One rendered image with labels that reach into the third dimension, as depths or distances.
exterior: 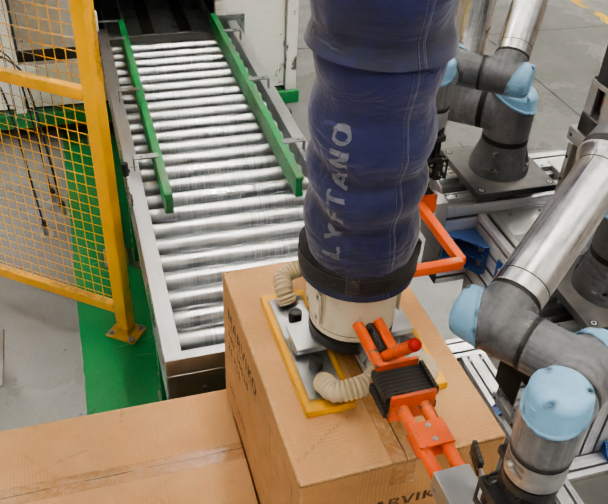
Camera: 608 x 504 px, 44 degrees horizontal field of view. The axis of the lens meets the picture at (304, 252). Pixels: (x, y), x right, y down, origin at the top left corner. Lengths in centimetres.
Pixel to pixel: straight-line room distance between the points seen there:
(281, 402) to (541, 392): 69
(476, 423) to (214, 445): 70
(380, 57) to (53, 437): 128
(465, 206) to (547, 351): 105
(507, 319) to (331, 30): 48
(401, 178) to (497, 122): 73
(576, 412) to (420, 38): 55
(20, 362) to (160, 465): 120
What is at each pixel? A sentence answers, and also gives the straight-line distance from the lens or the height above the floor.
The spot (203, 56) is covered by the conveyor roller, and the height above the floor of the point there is 55.
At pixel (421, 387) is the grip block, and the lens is 133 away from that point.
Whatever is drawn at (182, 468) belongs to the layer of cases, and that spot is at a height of 54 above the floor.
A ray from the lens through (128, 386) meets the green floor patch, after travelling 281.
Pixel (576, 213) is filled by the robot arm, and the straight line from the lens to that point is 110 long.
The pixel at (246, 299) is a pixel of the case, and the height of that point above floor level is 94.
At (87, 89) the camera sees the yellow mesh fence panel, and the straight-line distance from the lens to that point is 242.
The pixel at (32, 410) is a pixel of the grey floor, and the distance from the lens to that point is 281.
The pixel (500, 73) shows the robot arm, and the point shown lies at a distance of 169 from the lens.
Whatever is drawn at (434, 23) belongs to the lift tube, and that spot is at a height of 166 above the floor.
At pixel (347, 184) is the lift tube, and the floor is 139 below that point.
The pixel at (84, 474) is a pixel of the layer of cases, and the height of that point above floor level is 54.
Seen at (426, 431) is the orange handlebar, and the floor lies 109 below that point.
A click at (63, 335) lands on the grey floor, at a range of 305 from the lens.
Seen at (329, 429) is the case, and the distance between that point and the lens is 143.
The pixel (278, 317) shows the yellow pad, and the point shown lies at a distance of 160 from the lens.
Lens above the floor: 205
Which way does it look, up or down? 38 degrees down
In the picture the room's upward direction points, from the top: 3 degrees clockwise
